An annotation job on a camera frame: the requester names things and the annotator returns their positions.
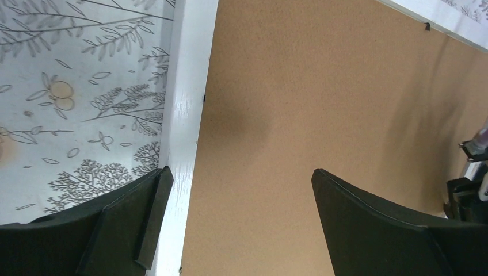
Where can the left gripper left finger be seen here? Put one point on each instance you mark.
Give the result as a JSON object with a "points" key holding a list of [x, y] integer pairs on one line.
{"points": [[114, 234]]}

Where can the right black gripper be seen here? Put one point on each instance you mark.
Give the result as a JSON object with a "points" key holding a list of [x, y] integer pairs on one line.
{"points": [[463, 200]]}

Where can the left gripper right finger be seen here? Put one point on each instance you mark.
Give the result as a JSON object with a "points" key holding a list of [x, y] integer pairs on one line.
{"points": [[369, 235]]}

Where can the brown backing board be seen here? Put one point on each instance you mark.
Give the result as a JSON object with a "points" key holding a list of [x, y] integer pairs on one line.
{"points": [[305, 95]]}

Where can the white picture frame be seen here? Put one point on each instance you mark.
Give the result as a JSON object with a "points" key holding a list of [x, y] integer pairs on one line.
{"points": [[183, 114]]}

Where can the floral patterned table mat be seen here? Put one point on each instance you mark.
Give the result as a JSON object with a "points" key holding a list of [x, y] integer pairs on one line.
{"points": [[354, 87]]}

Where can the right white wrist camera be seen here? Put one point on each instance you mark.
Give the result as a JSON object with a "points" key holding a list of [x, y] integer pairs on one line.
{"points": [[476, 155]]}

